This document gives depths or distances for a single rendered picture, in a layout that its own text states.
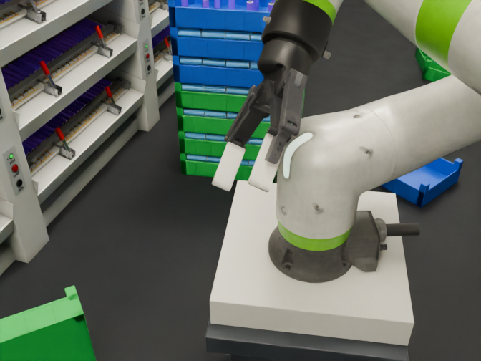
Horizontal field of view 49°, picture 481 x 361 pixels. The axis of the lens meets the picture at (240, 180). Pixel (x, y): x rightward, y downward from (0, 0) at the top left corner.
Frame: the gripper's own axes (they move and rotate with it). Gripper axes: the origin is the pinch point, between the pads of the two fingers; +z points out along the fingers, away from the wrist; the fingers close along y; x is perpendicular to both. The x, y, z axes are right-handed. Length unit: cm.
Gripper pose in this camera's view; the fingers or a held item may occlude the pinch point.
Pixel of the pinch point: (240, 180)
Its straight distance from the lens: 74.4
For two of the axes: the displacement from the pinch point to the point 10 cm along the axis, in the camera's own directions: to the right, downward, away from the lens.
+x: -8.5, -3.8, -3.5
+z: -3.5, 9.2, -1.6
